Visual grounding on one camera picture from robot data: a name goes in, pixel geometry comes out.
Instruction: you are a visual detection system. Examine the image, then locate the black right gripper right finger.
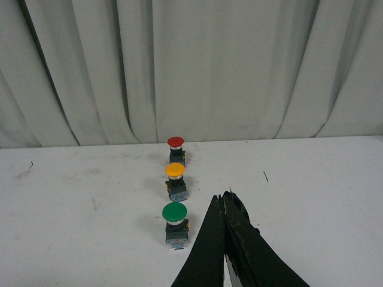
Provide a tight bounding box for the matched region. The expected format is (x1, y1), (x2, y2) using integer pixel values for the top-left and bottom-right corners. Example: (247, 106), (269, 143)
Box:
(221, 191), (308, 286)

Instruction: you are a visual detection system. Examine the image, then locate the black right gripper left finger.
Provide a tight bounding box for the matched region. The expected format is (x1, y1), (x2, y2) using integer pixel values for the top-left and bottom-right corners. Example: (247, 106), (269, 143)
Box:
(172, 196), (224, 287)

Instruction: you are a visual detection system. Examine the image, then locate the yellow push button switch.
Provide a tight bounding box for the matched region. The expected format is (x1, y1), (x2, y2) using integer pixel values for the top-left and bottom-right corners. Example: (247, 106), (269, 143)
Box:
(165, 163), (189, 202)

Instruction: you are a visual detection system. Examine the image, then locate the white curtain backdrop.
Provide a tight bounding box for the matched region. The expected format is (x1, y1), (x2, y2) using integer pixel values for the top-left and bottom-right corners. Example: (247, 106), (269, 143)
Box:
(1, 1), (382, 148)

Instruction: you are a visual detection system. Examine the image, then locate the green push button switch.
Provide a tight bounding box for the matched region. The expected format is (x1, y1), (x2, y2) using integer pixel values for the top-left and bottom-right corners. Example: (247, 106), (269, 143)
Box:
(162, 202), (189, 249)

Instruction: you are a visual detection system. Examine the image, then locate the red push button switch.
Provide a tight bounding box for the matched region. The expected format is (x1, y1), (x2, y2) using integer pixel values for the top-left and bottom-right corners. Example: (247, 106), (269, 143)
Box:
(167, 136), (186, 166)

